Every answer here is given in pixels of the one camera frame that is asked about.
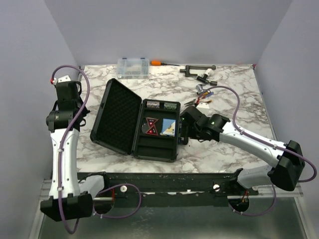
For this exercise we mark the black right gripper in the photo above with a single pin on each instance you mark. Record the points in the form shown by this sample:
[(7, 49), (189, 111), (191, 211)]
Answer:
[(190, 132)]

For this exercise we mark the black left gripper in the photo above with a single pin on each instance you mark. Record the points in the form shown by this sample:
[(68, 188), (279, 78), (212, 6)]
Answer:
[(84, 108)]

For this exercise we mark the blue playing card deck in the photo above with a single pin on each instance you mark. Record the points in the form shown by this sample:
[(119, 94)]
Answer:
[(168, 127)]

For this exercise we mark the green blue poker chip stack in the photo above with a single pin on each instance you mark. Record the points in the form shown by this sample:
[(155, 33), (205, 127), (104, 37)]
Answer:
[(170, 106)]

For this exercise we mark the orange blue poker chip stack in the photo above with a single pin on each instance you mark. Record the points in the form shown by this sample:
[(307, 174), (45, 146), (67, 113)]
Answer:
[(153, 104)]

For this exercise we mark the red triangle all-in button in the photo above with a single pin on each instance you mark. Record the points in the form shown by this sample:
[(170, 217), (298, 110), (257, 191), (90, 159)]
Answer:
[(151, 121), (152, 131)]

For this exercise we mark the black foam lined carry case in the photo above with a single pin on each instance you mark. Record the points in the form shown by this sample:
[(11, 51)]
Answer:
[(118, 124)]

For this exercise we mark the clear round dealer button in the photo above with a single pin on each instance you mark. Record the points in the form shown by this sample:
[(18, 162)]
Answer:
[(144, 128)]

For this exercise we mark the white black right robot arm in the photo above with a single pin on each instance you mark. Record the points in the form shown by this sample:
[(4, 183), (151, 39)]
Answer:
[(284, 164)]

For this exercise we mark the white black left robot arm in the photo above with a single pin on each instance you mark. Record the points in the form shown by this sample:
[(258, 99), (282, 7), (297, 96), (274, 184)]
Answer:
[(68, 198)]

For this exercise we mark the yellow black pliers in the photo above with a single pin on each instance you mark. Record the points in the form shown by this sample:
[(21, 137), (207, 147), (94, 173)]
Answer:
[(198, 100)]

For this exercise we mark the black metal puller tool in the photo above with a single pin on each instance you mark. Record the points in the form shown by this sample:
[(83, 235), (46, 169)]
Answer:
[(187, 70)]

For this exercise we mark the white cylinder connector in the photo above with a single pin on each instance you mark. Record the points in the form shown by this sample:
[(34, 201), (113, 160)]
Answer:
[(208, 72)]

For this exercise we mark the clear plastic screw box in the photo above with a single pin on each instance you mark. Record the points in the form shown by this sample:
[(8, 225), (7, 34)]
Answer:
[(133, 68)]

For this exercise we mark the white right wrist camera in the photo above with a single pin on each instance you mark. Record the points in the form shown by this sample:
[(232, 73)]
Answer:
[(203, 105)]

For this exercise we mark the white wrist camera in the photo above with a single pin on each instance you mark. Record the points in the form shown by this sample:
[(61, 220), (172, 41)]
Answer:
[(203, 105), (65, 78)]

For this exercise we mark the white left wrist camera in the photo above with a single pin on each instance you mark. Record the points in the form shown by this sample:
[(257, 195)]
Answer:
[(65, 78)]

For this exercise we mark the clear handle red screwdriver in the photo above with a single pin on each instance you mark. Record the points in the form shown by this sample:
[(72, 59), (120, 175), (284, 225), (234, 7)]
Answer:
[(206, 95)]

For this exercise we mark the black T-handle tool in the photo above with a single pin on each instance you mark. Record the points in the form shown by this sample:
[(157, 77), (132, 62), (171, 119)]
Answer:
[(205, 81)]

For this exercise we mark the aluminium rail frame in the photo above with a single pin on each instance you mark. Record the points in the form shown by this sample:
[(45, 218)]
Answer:
[(216, 187)]

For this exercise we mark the orange handle screwdriver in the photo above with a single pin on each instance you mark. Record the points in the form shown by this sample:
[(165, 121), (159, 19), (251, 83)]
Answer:
[(159, 63)]

